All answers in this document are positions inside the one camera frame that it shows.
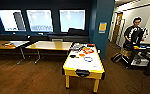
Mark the small clear box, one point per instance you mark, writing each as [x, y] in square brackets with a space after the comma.
[57, 40]

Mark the blue grey snack bag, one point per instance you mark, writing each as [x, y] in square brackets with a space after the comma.
[76, 47]

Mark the person in dark jacket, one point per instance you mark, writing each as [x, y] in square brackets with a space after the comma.
[132, 33]

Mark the orange ping-pong paddle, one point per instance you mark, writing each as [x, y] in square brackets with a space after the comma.
[81, 55]

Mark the small orange object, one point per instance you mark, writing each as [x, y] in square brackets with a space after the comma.
[8, 45]

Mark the orange snack bag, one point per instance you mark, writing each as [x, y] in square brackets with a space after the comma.
[88, 50]

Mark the red and black box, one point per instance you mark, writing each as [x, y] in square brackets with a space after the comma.
[91, 45]

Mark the yellow game table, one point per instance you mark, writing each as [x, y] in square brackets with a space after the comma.
[81, 66]

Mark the long dark bench sofa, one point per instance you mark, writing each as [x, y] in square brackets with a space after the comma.
[17, 37]

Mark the yellow wall poster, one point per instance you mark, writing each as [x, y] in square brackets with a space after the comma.
[102, 27]

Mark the bright window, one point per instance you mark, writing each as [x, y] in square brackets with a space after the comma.
[7, 20]
[40, 20]
[72, 20]

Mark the light wooden table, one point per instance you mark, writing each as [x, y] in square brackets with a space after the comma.
[49, 46]
[11, 44]

